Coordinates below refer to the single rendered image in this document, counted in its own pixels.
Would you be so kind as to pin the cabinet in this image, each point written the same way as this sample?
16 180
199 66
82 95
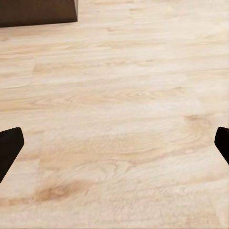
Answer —
30 12

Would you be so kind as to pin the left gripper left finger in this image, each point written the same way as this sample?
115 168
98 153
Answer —
11 143

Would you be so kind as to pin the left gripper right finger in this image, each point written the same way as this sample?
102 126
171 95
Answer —
222 142

